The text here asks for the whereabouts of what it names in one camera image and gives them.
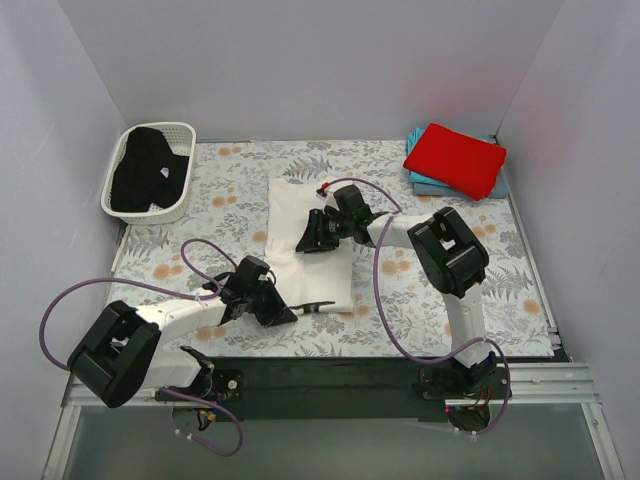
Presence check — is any floral table mat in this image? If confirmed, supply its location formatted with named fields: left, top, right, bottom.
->
left=109, top=141, right=553, bottom=357

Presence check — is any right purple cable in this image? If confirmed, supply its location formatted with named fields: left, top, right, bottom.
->
left=315, top=176, right=513, bottom=437

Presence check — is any red folded t shirt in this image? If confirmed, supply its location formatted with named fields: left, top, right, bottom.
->
left=403, top=123, right=507, bottom=201

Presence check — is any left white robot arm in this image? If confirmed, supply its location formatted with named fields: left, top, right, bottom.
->
left=67, top=256, right=297, bottom=408

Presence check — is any purple cable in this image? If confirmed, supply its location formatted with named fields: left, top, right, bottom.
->
left=315, top=176, right=513, bottom=437
left=39, top=238, right=245, bottom=458

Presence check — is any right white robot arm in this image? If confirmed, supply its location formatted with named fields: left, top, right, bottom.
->
left=295, top=181, right=497, bottom=398

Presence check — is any black t shirt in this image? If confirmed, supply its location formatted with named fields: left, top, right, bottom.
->
left=110, top=127, right=189, bottom=213

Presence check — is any white t shirt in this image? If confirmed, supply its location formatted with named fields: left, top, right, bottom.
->
left=261, top=175, right=355, bottom=315

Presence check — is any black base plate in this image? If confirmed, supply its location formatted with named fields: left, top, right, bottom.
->
left=155, top=358, right=511, bottom=430

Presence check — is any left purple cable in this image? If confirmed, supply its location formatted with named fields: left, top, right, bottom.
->
left=39, top=238, right=245, bottom=458

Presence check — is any blue folded t shirt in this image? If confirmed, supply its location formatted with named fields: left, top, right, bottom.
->
left=406, top=127, right=509, bottom=199

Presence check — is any white plastic basket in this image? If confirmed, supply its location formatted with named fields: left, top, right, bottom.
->
left=101, top=122, right=196, bottom=225

